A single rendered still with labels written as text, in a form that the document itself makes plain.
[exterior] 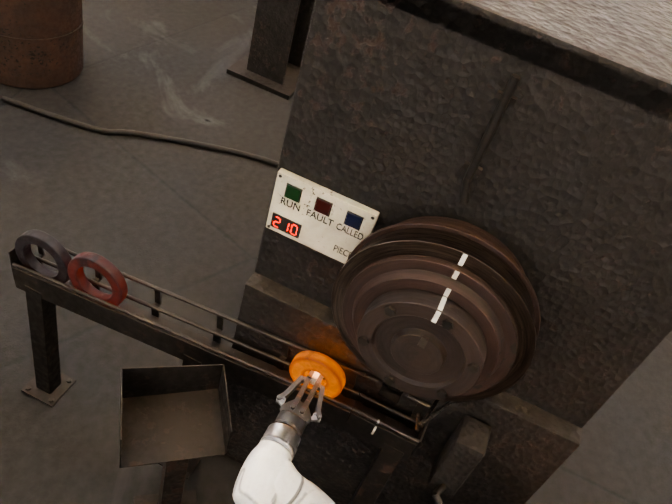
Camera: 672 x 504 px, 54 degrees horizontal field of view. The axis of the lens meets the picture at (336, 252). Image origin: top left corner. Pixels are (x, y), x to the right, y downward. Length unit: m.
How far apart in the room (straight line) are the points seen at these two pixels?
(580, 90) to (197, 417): 1.23
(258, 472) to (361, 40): 0.96
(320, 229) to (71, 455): 1.28
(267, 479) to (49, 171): 2.29
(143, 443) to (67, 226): 1.58
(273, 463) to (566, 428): 0.75
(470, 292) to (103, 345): 1.71
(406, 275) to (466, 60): 0.44
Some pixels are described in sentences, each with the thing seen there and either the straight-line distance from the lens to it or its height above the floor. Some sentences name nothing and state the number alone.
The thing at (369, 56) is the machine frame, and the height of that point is 1.59.
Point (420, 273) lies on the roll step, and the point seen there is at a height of 1.27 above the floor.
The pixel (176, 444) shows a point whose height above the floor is 0.60.
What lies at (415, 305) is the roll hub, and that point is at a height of 1.24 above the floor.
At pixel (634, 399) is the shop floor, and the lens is 3.40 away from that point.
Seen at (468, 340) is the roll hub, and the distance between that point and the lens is 1.38.
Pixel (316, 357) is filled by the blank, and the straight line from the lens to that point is 1.75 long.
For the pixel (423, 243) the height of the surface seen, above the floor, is 1.33.
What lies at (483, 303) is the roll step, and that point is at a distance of 1.39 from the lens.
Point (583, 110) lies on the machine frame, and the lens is 1.34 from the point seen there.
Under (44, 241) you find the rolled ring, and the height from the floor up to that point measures 0.75.
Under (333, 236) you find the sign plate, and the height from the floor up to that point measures 1.13.
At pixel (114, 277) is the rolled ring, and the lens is 1.96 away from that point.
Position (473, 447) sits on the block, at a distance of 1.77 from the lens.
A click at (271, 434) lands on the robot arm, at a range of 1.64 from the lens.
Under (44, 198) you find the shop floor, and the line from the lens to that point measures 3.34.
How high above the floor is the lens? 2.17
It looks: 42 degrees down
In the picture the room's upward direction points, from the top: 18 degrees clockwise
